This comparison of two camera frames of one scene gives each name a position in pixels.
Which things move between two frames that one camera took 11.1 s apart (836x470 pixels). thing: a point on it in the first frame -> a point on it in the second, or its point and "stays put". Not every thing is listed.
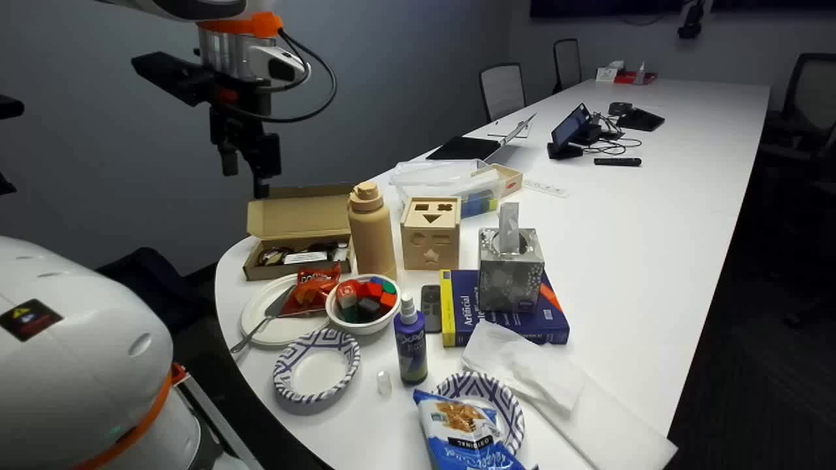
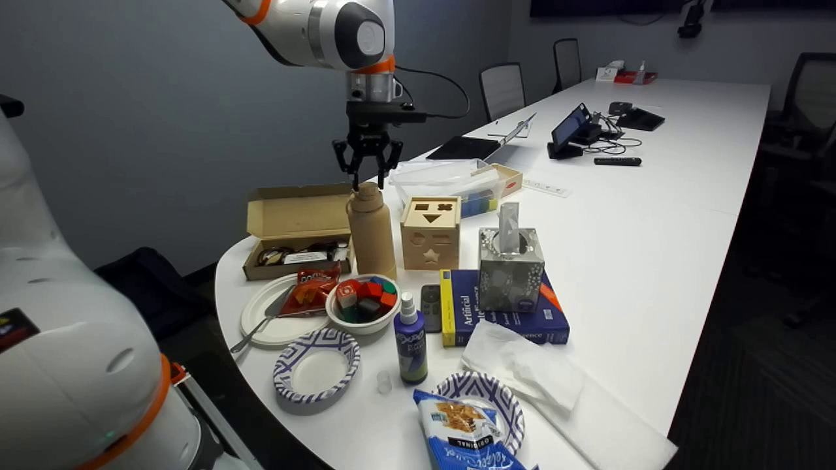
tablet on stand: [572, 132] stays put
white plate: [268, 327] stays put
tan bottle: [372, 242] stays put
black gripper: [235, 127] -> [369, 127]
